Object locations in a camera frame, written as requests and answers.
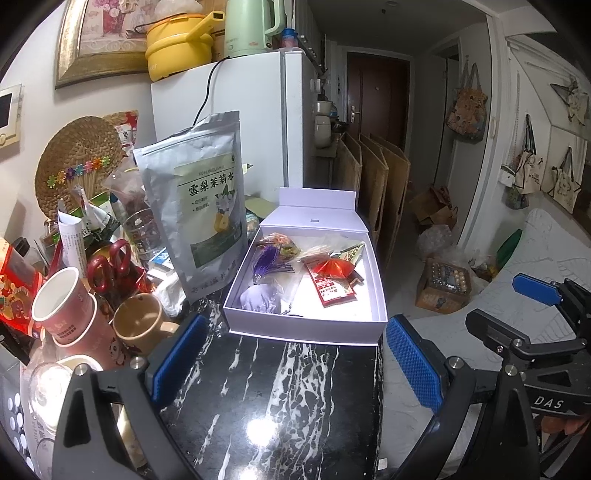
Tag black power cable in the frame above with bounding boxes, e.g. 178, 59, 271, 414
191, 60, 229, 127

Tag red desk organiser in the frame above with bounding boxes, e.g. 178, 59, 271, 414
99, 272, 153, 297

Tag white cardboard gift box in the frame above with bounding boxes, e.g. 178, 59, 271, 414
223, 187, 387, 346

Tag orange red snack bag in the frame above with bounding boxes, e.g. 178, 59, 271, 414
0, 237, 42, 333

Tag white crumpled plastic bag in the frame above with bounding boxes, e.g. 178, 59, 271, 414
157, 272, 190, 317

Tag white cartoon water bottle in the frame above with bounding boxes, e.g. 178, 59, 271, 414
28, 353, 107, 462

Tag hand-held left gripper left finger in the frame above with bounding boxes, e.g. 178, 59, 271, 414
51, 315, 209, 480

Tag person's right hand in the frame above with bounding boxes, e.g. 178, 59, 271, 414
538, 411, 591, 437

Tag gold crinkled snack packet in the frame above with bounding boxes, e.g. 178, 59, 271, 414
261, 232, 301, 259

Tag clear glass cup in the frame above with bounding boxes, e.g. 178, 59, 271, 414
122, 210, 160, 264

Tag white rice cooker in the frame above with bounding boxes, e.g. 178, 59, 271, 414
314, 115, 334, 149

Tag green electric kettle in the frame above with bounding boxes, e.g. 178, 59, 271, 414
225, 0, 287, 58

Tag white wall intercom panel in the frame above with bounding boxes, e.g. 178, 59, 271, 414
0, 84, 23, 148

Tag dark brown door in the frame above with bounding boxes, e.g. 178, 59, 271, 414
346, 52, 414, 139

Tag white refrigerator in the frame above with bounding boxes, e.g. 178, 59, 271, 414
150, 48, 319, 195

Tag cardboard box with egg tray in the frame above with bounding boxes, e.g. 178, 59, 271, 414
416, 258, 472, 315

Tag white button keypad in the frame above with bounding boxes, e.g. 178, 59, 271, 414
0, 369, 34, 468

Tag brown cardboard pile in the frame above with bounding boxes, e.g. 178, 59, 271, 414
410, 185, 459, 229

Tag clear crumpled plastic bag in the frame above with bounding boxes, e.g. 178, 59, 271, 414
418, 225, 455, 261

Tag round woven straw fan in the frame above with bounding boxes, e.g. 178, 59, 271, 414
34, 116, 127, 217

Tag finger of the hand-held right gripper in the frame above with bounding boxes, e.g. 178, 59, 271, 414
464, 308, 591, 371
512, 272, 591, 343

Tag printed canvas tote bag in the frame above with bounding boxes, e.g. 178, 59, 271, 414
445, 65, 489, 144

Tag gold framed picture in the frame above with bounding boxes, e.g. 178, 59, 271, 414
54, 0, 160, 89

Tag yellow cooking pot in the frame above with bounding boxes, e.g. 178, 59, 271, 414
135, 13, 227, 83

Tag blue white small box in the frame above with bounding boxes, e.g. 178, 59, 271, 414
148, 248, 175, 273

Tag clear plastic packet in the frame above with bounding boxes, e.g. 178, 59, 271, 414
299, 244, 343, 265

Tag beige canvas tote bag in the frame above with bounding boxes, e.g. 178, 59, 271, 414
551, 76, 591, 126
513, 115, 550, 195

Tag green triangular snack packet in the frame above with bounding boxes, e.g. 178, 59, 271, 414
339, 242, 366, 265

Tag pink panda print paper cup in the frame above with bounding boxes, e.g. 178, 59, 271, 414
51, 295, 123, 367

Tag white printed paper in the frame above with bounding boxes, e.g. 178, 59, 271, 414
58, 211, 88, 278

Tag beige ceramic mug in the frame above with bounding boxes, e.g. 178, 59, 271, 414
112, 293, 180, 356

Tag red handled scissors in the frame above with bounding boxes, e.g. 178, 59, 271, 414
88, 239, 132, 291

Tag green paper envelope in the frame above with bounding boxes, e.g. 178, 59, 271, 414
245, 196, 280, 222

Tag silver stand-up pouch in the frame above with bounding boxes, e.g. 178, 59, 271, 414
133, 111, 247, 305

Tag red white snack packet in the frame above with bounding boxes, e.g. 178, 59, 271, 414
307, 270, 358, 308

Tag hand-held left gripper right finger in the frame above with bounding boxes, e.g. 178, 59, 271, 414
385, 315, 542, 480

